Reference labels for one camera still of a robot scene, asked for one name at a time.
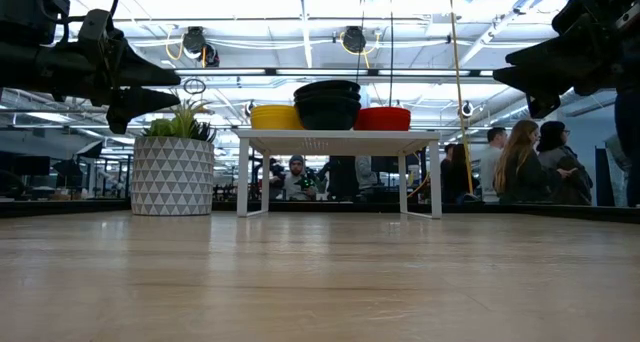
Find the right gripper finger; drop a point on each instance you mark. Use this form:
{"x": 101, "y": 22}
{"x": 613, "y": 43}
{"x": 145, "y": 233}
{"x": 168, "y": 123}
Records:
{"x": 540, "y": 82}
{"x": 555, "y": 52}

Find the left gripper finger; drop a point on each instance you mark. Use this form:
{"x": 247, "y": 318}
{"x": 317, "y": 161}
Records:
{"x": 135, "y": 102}
{"x": 145, "y": 74}

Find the yellow plastic mini bowl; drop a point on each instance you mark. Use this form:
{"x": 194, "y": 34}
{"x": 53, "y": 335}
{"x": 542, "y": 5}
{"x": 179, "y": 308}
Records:
{"x": 275, "y": 106}
{"x": 275, "y": 123}
{"x": 275, "y": 109}

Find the red plastic mini bowl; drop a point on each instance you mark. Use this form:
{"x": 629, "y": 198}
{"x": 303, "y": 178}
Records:
{"x": 382, "y": 109}
{"x": 382, "y": 123}
{"x": 382, "y": 112}

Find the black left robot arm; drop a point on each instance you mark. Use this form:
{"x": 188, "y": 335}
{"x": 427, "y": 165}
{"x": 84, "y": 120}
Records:
{"x": 35, "y": 67}

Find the green succulent plant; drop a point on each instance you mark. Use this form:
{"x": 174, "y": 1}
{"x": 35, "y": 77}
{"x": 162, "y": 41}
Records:
{"x": 182, "y": 124}

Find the grey white triangle-pattern pot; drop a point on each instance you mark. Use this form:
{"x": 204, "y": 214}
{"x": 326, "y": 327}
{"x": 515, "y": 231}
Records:
{"x": 172, "y": 177}

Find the person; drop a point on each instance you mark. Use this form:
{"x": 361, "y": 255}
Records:
{"x": 565, "y": 177}
{"x": 520, "y": 172}
{"x": 297, "y": 179}
{"x": 456, "y": 177}
{"x": 629, "y": 142}
{"x": 342, "y": 179}
{"x": 490, "y": 167}

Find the white perforated metal shelf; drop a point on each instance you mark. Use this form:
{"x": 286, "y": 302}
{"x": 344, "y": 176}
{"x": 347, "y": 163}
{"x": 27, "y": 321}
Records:
{"x": 335, "y": 142}

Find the black aluminium table frame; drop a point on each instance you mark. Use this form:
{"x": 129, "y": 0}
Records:
{"x": 50, "y": 208}

